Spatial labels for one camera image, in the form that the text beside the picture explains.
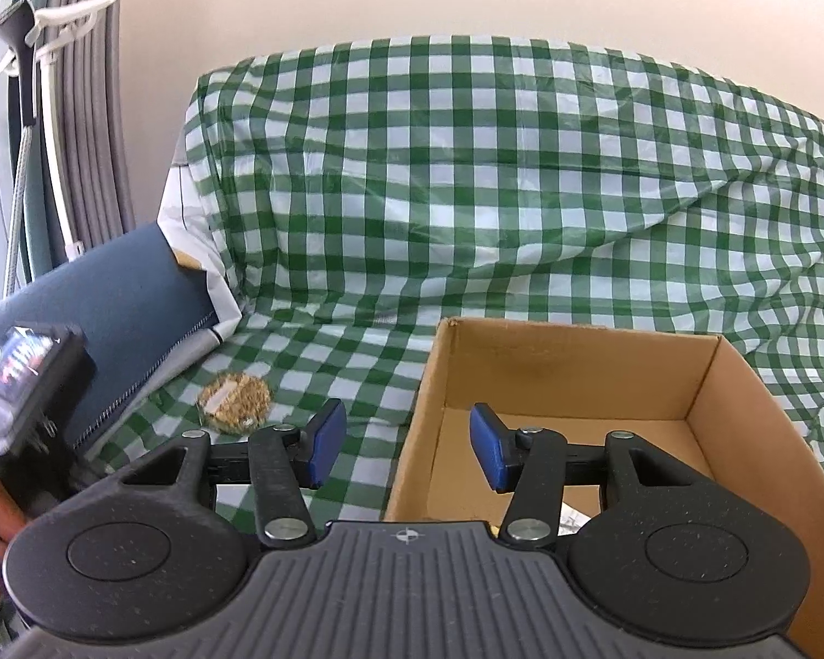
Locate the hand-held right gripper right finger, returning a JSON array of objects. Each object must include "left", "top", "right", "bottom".
[{"left": 469, "top": 404, "right": 719, "bottom": 554}]

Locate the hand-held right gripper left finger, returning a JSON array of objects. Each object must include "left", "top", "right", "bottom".
[{"left": 120, "top": 398, "right": 349, "bottom": 550}]

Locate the silver sachet strip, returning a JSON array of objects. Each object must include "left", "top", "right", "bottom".
[{"left": 556, "top": 502, "right": 592, "bottom": 537}]

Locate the brown cardboard box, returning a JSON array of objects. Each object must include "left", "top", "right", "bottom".
[{"left": 383, "top": 317, "right": 824, "bottom": 659}]

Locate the round grain cake packet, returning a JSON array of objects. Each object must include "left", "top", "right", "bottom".
[{"left": 198, "top": 371, "right": 274, "bottom": 435}]

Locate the blue sofa cushion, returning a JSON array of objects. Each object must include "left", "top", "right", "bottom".
[{"left": 0, "top": 221, "right": 219, "bottom": 454}]

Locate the grey zipped fabric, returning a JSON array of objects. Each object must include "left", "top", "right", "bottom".
[{"left": 75, "top": 326, "right": 224, "bottom": 457}]

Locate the white cloth sheet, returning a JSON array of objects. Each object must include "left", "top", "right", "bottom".
[{"left": 158, "top": 151, "right": 248, "bottom": 344}]

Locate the green checked cloth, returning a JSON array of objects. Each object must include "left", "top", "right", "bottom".
[{"left": 82, "top": 34, "right": 824, "bottom": 537}]

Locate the grey curtain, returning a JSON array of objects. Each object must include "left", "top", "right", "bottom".
[{"left": 51, "top": 0, "right": 135, "bottom": 262}]

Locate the black steamer head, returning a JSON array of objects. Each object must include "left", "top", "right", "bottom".
[{"left": 0, "top": 0, "right": 42, "bottom": 128}]

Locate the white plastic rack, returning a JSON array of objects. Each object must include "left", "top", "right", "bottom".
[{"left": 0, "top": 0, "right": 121, "bottom": 255}]

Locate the silver braided hose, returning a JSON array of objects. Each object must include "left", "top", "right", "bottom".
[{"left": 3, "top": 124, "right": 35, "bottom": 296}]

